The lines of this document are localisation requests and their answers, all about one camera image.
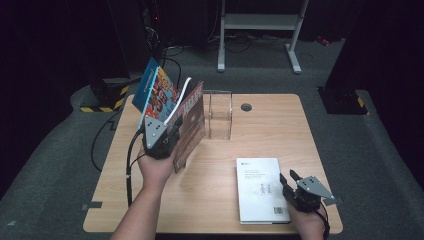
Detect person's right hand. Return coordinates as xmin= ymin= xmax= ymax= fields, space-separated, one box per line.
xmin=287 ymin=203 xmax=327 ymax=240

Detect thin black floor cable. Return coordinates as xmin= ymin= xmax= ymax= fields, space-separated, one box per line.
xmin=90 ymin=109 xmax=124 ymax=173

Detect thick black floor cable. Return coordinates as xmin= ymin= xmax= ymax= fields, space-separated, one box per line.
xmin=161 ymin=43 xmax=184 ymax=89

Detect black yellow striped base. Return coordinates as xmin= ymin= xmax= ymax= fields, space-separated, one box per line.
xmin=317 ymin=87 xmax=370 ymax=116
xmin=79 ymin=78 xmax=130 ymax=114

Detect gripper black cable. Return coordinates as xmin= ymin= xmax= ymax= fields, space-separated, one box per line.
xmin=314 ymin=207 xmax=332 ymax=240
xmin=125 ymin=128 xmax=146 ymax=208

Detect grey tape piece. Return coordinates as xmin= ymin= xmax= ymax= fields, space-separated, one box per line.
xmin=81 ymin=201 xmax=104 ymax=212
xmin=322 ymin=196 xmax=344 ymax=207

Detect light blue green picture book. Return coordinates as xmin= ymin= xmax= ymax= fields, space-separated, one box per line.
xmin=138 ymin=65 xmax=183 ymax=131

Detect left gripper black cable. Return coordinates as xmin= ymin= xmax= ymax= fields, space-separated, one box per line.
xmin=125 ymin=128 xmax=146 ymax=208

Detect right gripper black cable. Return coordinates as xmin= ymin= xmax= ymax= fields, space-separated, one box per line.
xmin=314 ymin=207 xmax=332 ymax=240

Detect person's left hand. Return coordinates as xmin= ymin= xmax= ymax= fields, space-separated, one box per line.
xmin=137 ymin=147 xmax=178 ymax=190

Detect purple magazine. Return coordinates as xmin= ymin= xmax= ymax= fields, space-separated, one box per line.
xmin=164 ymin=77 xmax=206 ymax=174

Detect bundle of dark cables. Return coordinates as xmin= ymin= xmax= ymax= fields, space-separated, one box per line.
xmin=208 ymin=31 xmax=291 ymax=54

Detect clear acrylic book rack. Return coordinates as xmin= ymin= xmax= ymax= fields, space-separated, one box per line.
xmin=201 ymin=89 xmax=233 ymax=141

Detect white book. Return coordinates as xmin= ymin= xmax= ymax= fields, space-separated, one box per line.
xmin=235 ymin=157 xmax=292 ymax=225

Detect dark equipment tower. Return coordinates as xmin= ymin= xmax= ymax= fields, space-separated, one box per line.
xmin=108 ymin=0 xmax=168 ymax=75

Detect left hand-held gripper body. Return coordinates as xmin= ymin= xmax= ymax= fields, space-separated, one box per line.
xmin=142 ymin=115 xmax=180 ymax=160

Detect white metal stand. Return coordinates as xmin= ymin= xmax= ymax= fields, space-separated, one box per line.
xmin=217 ymin=0 xmax=309 ymax=75

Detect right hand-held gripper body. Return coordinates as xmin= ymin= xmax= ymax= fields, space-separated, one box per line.
xmin=282 ymin=175 xmax=335 ymax=214

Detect dark blue picture book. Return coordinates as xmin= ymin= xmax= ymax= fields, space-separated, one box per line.
xmin=131 ymin=57 xmax=161 ymax=114

